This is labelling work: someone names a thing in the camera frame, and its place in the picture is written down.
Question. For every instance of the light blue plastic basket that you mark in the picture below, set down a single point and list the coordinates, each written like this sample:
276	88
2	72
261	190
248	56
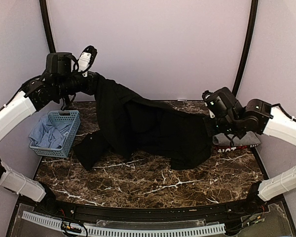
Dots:
72	116

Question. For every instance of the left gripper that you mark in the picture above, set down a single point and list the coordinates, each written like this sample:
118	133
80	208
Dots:
94	78

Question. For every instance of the right black frame post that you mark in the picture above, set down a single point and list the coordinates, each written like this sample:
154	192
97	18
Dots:
246	46

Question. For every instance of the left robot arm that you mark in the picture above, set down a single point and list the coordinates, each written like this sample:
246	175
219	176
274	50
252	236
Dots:
14	148

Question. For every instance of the right acrylic base plate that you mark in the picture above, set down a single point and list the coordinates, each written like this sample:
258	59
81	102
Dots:
274	223

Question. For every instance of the red black folded shirt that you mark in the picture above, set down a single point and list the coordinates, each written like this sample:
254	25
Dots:
225	149

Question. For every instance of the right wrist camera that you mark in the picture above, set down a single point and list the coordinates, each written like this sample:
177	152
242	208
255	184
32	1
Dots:
221	102

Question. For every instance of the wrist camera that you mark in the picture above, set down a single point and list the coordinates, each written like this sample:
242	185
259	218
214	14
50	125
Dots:
59	63
221	102

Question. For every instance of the acrylic base plate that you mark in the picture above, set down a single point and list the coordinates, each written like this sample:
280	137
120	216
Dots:
27	223
274	223

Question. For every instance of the light blue shirt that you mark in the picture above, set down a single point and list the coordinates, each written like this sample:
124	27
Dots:
46	135

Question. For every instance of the black frame post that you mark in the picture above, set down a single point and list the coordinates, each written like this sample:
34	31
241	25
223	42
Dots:
246	46
47	26

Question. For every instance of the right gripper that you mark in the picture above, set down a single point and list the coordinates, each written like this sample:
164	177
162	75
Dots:
209	129

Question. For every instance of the left black frame post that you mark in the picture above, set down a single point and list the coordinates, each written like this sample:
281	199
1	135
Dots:
47	26

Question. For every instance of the grey folded shirt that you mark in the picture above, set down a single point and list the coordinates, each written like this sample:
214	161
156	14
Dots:
249	139

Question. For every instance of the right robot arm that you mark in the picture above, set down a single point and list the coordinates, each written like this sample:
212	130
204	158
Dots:
264	119

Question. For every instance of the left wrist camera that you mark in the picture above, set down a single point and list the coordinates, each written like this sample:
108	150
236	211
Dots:
59	63

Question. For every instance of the black front rail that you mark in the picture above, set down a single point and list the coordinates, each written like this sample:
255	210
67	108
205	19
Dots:
225	212

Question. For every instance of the white slotted cable duct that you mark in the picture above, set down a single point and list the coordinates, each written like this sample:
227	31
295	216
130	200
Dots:
136	229

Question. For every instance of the black long sleeve shirt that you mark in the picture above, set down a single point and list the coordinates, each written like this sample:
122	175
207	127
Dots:
129	122

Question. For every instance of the left acrylic base plate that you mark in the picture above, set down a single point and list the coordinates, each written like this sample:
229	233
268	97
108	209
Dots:
27	223

